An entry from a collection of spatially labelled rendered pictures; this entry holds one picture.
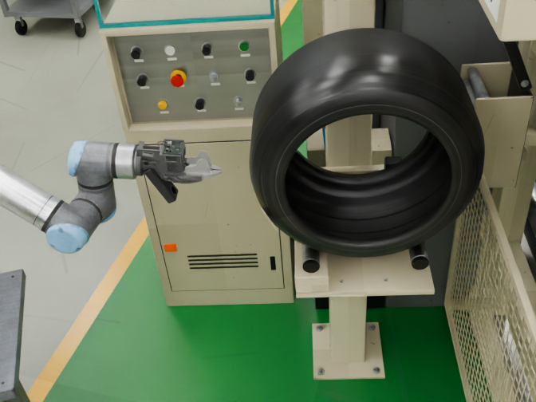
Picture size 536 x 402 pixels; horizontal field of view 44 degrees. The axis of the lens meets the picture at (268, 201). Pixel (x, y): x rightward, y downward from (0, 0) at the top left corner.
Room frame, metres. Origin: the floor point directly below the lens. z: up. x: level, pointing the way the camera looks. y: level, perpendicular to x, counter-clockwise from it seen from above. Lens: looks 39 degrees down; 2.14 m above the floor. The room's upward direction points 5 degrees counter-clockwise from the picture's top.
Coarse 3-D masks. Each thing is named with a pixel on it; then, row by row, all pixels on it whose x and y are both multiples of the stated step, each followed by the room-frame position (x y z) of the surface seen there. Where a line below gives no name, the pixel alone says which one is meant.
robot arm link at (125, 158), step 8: (120, 144) 1.40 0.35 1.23; (128, 144) 1.40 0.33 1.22; (136, 144) 1.41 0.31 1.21; (120, 152) 1.37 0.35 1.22; (128, 152) 1.37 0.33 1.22; (120, 160) 1.36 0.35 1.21; (128, 160) 1.35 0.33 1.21; (120, 168) 1.35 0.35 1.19; (128, 168) 1.35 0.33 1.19; (120, 176) 1.35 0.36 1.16; (128, 176) 1.35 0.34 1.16; (136, 176) 1.38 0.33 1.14
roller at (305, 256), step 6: (306, 246) 1.29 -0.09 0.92; (306, 252) 1.27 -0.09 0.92; (312, 252) 1.27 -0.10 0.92; (318, 252) 1.28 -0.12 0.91; (306, 258) 1.25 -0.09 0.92; (312, 258) 1.24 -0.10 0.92; (318, 258) 1.26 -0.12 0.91; (306, 264) 1.24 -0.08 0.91; (312, 264) 1.23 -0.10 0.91; (318, 264) 1.24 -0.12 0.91; (306, 270) 1.24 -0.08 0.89; (312, 270) 1.23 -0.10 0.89
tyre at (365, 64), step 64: (320, 64) 1.33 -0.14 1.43; (384, 64) 1.28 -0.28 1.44; (448, 64) 1.40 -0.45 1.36; (256, 128) 1.32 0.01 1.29; (320, 128) 1.23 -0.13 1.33; (448, 128) 1.21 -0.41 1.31; (256, 192) 1.28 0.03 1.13; (320, 192) 1.48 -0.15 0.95; (384, 192) 1.47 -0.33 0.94; (448, 192) 1.21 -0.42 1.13
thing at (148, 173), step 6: (150, 168) 1.37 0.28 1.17; (150, 174) 1.36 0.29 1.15; (156, 174) 1.37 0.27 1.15; (150, 180) 1.36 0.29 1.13; (156, 180) 1.36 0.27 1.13; (162, 180) 1.37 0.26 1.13; (156, 186) 1.36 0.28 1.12; (162, 186) 1.36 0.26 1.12; (168, 186) 1.37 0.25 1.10; (174, 186) 1.39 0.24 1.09; (162, 192) 1.36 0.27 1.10; (168, 192) 1.36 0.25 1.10; (174, 192) 1.37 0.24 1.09; (168, 198) 1.35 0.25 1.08; (174, 198) 1.36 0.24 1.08
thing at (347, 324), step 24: (336, 0) 1.59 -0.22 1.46; (360, 0) 1.59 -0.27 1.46; (336, 24) 1.59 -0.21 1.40; (360, 24) 1.59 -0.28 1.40; (360, 120) 1.59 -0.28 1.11; (336, 144) 1.60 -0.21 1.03; (360, 144) 1.59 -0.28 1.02; (336, 312) 1.60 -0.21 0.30; (360, 312) 1.59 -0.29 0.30; (336, 336) 1.60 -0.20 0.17; (360, 336) 1.59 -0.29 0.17; (336, 360) 1.60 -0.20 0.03; (360, 360) 1.59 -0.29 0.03
